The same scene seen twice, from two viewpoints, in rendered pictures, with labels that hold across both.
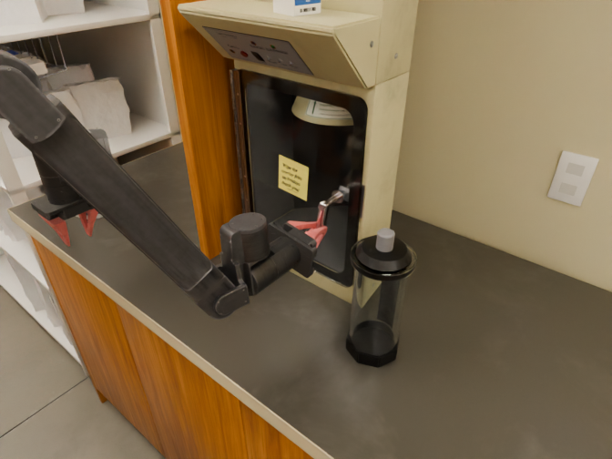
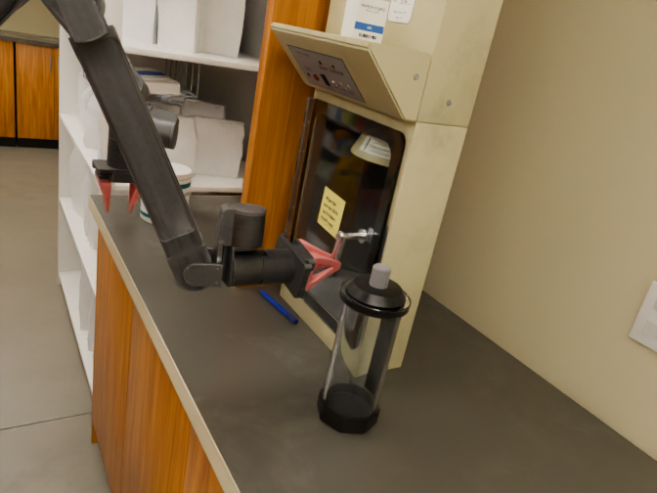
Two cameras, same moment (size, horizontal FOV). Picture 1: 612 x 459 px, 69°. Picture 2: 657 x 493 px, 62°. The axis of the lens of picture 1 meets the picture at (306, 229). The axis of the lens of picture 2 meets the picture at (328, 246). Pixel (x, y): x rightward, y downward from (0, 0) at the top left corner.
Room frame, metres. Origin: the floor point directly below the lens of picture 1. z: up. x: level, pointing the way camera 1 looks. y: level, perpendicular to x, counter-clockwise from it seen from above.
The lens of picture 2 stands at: (-0.15, -0.25, 1.51)
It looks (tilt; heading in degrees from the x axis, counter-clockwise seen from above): 21 degrees down; 16
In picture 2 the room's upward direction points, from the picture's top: 11 degrees clockwise
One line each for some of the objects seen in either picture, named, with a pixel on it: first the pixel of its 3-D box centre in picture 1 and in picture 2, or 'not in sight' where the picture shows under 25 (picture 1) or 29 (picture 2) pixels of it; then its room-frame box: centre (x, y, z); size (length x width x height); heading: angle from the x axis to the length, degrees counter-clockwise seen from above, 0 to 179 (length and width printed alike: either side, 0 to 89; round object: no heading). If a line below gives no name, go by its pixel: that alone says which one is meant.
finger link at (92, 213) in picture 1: (76, 219); (124, 190); (0.74, 0.45, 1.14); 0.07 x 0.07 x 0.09; 51
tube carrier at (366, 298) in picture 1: (377, 301); (361, 352); (0.59, -0.13, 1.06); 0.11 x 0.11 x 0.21
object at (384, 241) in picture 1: (383, 249); (377, 287); (0.59, -0.13, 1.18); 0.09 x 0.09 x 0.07
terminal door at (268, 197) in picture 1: (295, 182); (331, 218); (0.79, 0.02, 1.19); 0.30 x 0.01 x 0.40; 51
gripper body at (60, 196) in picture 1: (62, 188); (122, 156); (0.73, 0.46, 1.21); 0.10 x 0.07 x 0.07; 141
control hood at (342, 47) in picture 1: (273, 44); (337, 67); (0.76, 0.05, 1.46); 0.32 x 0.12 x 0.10; 51
